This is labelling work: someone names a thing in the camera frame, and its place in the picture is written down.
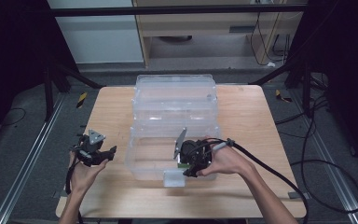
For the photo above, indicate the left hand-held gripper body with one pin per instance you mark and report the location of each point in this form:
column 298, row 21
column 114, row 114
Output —
column 90, row 152

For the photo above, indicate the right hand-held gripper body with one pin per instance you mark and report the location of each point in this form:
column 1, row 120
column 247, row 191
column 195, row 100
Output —
column 195, row 154

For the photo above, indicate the green white carton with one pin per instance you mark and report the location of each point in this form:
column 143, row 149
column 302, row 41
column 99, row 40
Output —
column 181, row 165

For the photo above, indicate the clear plastic storage box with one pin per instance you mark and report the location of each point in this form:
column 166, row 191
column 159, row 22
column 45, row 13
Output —
column 167, row 112

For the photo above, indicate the person's left hand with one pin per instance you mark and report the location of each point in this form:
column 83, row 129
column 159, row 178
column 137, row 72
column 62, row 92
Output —
column 84, row 177

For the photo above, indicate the person's right hand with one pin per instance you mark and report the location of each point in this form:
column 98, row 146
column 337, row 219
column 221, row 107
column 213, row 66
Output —
column 227, row 160

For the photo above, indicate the black floor tape marks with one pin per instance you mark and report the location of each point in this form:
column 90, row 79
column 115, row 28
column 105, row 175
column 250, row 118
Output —
column 82, row 126

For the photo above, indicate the grey tape piece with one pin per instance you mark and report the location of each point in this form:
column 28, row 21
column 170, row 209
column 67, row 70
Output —
column 298, row 195
column 57, row 194

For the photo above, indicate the black metal stand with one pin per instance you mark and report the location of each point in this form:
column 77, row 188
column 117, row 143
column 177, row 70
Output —
column 71, row 74
column 306, row 90

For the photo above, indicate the white cabinet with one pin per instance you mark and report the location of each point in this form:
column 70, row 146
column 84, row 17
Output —
column 99, row 40

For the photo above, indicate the wooden desk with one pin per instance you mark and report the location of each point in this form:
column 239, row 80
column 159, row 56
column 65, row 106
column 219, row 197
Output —
column 199, row 28

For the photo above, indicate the aluminium floor rail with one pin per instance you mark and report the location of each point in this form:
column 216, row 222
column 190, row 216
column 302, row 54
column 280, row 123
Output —
column 28, row 161
column 338, row 177

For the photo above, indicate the black frame bar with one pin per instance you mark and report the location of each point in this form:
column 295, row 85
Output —
column 167, row 10

